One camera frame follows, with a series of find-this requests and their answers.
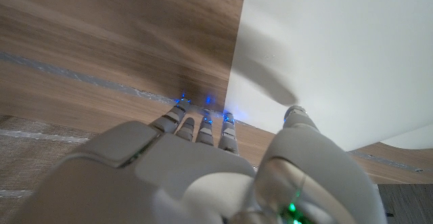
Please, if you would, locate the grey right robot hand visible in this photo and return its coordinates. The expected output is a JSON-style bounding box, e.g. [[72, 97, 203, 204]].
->
[[13, 97, 388, 224]]

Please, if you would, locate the cream paper file folder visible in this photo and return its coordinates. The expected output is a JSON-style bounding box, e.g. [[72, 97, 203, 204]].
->
[[225, 0, 433, 152]]

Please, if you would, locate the grey tape outline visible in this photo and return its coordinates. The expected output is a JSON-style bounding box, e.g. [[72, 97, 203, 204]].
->
[[0, 51, 426, 173]]

